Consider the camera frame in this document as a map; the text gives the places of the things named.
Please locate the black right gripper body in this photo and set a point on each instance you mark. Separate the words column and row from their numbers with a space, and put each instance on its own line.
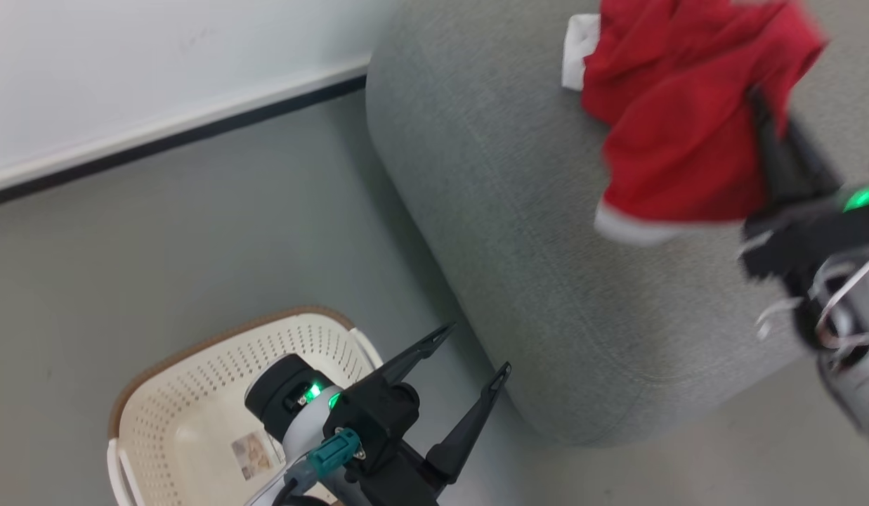
column 813, row 235

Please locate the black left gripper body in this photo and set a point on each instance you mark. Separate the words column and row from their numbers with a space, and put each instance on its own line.
column 385, row 422

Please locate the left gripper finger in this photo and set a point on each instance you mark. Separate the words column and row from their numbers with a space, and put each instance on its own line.
column 469, row 429
column 409, row 362

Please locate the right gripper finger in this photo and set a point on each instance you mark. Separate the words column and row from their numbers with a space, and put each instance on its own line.
column 771, row 158
column 810, row 165

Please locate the red jersey clothing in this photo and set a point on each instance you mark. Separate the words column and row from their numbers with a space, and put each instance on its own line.
column 680, row 126

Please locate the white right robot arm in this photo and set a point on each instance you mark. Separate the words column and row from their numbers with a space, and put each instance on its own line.
column 856, row 351

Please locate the picture sticker inside basket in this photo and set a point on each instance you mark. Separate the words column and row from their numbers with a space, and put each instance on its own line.
column 251, row 455

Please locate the cream perforated laundry basket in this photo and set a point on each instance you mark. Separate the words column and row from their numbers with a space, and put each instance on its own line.
column 195, row 393

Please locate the left wrist black cylinder module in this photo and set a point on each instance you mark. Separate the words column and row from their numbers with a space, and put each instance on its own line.
column 276, row 397

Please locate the grey fabric sofa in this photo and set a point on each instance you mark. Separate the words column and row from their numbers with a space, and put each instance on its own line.
column 532, row 232

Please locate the black baseboard strip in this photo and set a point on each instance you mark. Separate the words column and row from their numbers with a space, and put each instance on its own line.
column 174, row 137

